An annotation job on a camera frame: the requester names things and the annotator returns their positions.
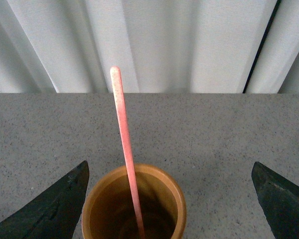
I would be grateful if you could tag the white pleated curtain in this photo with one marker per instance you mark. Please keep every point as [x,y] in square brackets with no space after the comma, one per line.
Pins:
[197,46]

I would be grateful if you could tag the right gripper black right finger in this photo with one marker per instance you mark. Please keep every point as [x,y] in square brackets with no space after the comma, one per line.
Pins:
[279,199]

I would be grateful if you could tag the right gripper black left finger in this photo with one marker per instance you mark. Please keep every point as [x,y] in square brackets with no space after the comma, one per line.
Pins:
[54,213]

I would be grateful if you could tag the pink chopstick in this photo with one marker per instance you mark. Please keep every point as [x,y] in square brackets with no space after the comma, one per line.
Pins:
[120,105]

